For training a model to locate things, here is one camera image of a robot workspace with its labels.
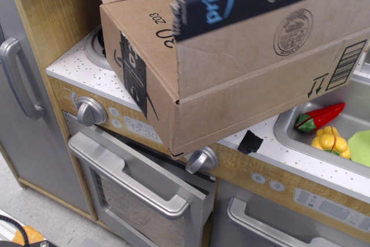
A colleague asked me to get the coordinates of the grey toy fridge door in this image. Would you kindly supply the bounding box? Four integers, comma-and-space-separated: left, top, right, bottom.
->
1, 0, 98, 217

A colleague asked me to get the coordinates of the yellow toy bell pepper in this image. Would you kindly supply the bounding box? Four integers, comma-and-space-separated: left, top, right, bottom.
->
310, 126, 351, 160

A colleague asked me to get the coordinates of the silver left stove knob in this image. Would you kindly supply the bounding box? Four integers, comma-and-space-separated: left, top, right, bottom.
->
77, 96, 108, 127

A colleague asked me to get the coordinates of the silver stove knob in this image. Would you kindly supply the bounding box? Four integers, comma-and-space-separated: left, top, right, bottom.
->
184, 146, 219, 174
77, 96, 108, 127

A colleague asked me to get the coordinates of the red toy chili pepper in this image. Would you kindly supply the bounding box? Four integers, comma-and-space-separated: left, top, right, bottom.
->
294, 102, 346, 133

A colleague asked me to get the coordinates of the grey toy stove burner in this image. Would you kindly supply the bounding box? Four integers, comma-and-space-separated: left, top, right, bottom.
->
85, 26, 112, 71

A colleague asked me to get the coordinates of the black cable bottom left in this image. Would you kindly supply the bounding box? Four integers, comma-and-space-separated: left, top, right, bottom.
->
0, 215, 29, 245

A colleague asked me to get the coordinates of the grey toy dishwasher door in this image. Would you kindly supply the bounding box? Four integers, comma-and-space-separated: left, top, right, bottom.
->
210, 180, 369, 246

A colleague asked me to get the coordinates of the silver right stove knob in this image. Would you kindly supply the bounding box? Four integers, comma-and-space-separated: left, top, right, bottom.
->
184, 146, 219, 174

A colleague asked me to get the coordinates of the digital clock panel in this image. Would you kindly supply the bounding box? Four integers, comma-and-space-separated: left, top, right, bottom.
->
123, 116, 162, 143

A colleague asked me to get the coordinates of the grey toy sink basin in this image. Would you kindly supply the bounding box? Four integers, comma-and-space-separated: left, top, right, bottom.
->
274, 75, 369, 178

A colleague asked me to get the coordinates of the grey fridge door handle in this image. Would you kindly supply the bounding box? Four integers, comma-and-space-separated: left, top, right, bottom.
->
1, 38, 45, 120

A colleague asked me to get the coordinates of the grey toy oven door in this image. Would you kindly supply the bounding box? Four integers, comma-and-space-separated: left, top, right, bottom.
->
69, 132, 216, 246

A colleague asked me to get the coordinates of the green toy lettuce leaf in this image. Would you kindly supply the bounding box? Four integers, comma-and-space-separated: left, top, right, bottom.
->
348, 130, 370, 167

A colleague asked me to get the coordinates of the dishwasher control panel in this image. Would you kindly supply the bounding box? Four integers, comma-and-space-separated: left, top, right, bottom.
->
294, 187, 369, 233

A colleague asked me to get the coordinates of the large brown cardboard box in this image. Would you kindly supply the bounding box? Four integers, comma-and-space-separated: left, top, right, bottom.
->
100, 0, 369, 158

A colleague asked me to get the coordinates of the black tape piece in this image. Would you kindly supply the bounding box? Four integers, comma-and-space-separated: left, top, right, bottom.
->
238, 130, 263, 154

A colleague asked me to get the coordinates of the orange object bottom left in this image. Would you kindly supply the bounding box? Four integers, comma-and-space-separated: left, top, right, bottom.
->
12, 226, 44, 246

